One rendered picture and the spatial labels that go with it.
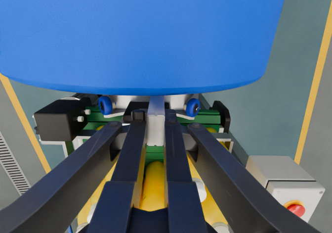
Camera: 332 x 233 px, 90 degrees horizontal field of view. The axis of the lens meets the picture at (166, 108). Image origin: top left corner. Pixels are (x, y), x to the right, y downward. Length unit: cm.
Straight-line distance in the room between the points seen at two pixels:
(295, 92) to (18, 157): 257
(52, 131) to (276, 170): 49
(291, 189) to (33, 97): 170
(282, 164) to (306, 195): 7
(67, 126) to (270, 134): 171
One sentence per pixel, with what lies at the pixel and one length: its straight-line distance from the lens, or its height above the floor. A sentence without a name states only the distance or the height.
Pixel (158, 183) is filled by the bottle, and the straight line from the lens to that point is 48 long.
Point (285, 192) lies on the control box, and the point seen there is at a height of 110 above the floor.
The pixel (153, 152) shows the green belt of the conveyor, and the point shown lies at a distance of 53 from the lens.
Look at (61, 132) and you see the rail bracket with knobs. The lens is 43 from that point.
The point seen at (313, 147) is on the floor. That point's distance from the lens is 222.
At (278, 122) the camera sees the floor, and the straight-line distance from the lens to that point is 183.
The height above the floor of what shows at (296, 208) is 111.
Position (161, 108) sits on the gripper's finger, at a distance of 15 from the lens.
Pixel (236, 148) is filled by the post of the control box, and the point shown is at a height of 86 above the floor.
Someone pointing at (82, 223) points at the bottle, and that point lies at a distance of 47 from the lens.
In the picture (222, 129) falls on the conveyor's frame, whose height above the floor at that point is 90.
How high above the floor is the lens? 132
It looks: 68 degrees down
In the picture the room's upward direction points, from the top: 176 degrees clockwise
